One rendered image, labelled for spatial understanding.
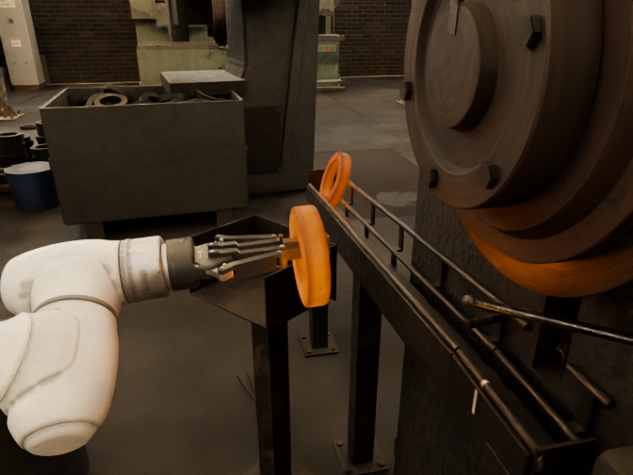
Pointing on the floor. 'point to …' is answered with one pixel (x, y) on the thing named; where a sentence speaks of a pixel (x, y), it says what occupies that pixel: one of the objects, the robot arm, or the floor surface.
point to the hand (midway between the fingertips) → (306, 246)
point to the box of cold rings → (145, 155)
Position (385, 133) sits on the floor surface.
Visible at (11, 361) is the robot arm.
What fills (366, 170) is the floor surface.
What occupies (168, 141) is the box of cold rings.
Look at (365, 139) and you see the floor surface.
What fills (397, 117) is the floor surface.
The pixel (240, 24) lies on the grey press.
